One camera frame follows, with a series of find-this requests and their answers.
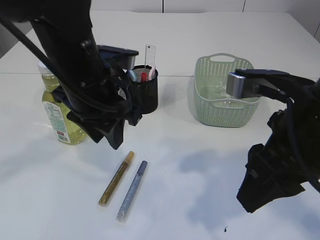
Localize pale green plastic basket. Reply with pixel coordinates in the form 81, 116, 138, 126
193, 53, 261, 128

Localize yellow tea bottle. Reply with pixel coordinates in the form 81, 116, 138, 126
37, 61, 87, 145

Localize gold glitter glue pen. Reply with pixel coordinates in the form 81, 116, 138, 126
98, 151, 135, 207

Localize pink purple scissors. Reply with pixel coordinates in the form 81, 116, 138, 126
148, 65, 156, 81

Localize clear plastic ruler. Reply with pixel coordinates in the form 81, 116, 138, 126
144, 44, 156, 70

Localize clear plastic sheet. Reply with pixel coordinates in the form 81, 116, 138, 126
213, 81, 242, 108

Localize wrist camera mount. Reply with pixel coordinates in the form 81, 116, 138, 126
97, 45, 139, 70
226, 68, 320, 103

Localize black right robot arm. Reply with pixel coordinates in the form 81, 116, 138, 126
236, 76, 320, 213

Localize silver glitter glue pen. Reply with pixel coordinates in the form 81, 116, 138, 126
116, 160, 148, 222

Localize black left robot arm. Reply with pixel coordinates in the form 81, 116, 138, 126
0, 0, 142, 149

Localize red glitter glue pen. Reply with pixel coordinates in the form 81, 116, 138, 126
140, 72, 148, 83

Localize black mesh pen holder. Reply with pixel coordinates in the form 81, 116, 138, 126
131, 65, 159, 115

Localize blue scissors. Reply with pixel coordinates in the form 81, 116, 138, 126
127, 70, 137, 82

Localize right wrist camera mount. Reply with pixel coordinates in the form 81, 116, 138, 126
226, 68, 320, 103

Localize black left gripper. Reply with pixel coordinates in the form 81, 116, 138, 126
52, 72, 142, 150

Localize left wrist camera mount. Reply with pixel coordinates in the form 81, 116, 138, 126
97, 45, 139, 70

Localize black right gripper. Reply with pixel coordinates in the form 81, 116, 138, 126
236, 102, 320, 213

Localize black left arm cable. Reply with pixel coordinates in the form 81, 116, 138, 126
0, 17, 133, 113

